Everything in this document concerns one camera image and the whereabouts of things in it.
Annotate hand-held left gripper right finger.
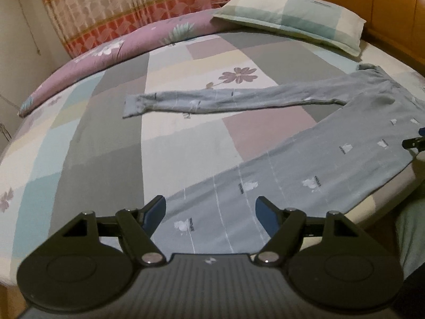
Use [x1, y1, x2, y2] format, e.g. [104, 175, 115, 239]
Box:
[254, 197, 389, 267]

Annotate patterned beige red curtain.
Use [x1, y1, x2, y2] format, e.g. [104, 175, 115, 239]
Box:
[36, 0, 233, 58]

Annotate checked pillow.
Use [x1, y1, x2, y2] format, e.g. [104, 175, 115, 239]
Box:
[212, 0, 367, 57]

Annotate hanging wall cord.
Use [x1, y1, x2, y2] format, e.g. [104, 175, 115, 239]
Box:
[16, 0, 42, 55]

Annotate grey printed pants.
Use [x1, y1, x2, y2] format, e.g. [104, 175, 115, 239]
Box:
[122, 63, 425, 253]

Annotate person's green trouser leg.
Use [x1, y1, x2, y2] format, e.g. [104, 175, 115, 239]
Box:
[393, 198, 425, 273]

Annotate purple floral quilt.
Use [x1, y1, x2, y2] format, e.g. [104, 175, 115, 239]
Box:
[19, 9, 230, 117]

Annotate tangled wall cables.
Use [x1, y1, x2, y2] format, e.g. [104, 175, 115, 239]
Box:
[0, 93, 15, 140]

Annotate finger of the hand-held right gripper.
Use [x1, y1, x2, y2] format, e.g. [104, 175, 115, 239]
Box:
[401, 125, 425, 151]

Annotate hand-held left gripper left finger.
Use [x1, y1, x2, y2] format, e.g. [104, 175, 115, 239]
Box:
[33, 196, 167, 267]

